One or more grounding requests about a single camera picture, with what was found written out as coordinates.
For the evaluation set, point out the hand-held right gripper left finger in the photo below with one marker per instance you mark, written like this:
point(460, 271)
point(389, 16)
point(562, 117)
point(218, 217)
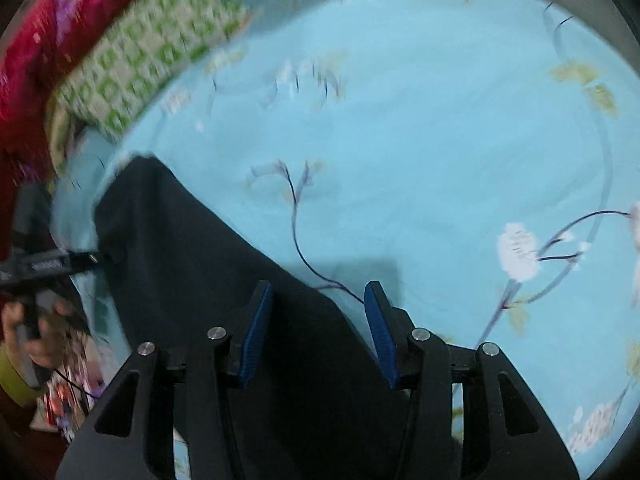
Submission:
point(257, 330)

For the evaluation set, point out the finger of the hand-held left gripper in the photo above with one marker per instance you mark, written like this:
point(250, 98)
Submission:
point(82, 260)

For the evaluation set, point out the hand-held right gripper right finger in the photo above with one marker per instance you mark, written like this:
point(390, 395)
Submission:
point(380, 330)

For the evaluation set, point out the black pants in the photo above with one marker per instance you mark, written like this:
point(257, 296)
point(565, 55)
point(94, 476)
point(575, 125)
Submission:
point(200, 260)

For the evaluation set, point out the person's left hand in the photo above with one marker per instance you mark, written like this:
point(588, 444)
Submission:
point(47, 342)

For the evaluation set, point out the colourful printed cloth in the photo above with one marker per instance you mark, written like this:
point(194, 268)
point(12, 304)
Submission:
point(65, 405)

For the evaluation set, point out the blue floral bed sheet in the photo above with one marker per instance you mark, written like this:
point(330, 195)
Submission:
point(425, 135)

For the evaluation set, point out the green checked pillow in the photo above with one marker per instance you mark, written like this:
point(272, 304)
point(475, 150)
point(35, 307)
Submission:
point(140, 55)

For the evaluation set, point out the red floral blanket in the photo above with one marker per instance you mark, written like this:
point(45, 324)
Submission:
point(75, 5)

